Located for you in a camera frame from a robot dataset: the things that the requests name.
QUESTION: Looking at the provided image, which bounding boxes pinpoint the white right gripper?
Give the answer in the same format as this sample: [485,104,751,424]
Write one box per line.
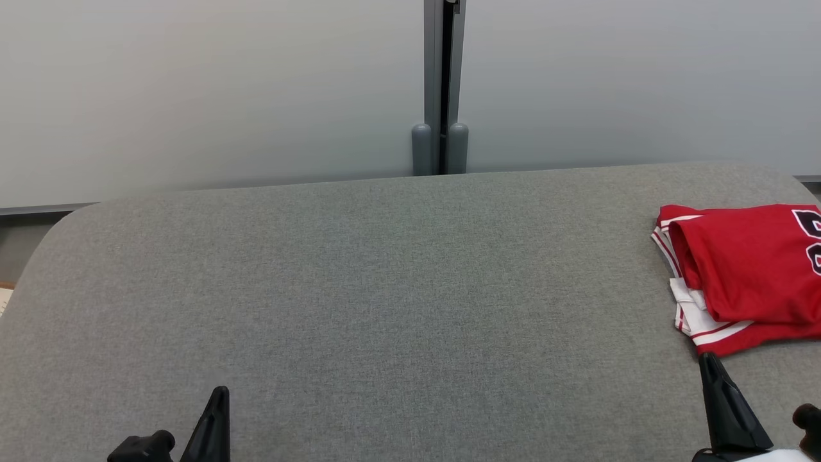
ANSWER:
[691,351,815,462]

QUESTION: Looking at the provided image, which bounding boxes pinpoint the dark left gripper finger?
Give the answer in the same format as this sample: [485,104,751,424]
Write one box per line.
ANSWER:
[179,392,218,462]
[214,384,231,462]

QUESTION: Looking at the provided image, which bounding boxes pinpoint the red shorts with white trim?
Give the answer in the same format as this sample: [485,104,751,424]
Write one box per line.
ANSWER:
[651,205,821,357]

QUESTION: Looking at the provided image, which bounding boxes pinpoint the red jersey with black number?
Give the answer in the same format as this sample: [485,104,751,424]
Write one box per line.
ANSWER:
[667,204,821,325]

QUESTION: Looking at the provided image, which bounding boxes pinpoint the grey fabric sofa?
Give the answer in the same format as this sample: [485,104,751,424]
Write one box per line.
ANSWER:
[0,162,821,462]

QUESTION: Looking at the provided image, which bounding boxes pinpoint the grey cylindrical post foot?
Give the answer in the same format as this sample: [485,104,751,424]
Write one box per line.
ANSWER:
[411,123,434,176]
[447,123,470,174]

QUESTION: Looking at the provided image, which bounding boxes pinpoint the grey metal partition post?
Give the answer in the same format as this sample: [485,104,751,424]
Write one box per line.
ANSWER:
[423,0,467,175]

